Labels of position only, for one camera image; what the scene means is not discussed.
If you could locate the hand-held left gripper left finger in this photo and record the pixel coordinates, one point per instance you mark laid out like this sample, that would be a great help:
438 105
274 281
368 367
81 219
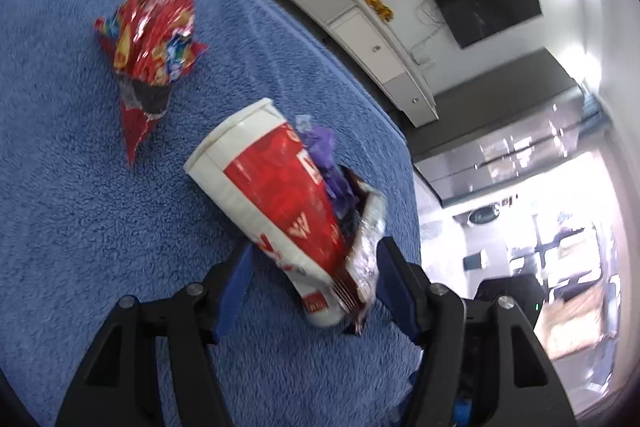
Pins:
235 292

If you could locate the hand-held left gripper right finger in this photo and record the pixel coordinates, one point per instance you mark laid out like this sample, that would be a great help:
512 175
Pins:
395 287

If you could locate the dark red foil wrapper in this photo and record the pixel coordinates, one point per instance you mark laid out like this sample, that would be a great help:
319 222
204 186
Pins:
365 257

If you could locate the red and white paper cup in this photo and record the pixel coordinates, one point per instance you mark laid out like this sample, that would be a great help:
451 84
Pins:
270 187

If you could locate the purple plastic bag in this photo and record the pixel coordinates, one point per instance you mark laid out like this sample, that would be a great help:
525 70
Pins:
325 152

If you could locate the blue rug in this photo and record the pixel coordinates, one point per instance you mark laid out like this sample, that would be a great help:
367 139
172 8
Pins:
60 207

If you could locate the red snack bag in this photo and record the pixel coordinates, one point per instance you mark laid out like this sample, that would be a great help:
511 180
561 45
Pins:
150 32

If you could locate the golden tiger figurine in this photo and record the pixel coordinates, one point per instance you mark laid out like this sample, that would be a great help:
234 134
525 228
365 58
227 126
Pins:
380 6

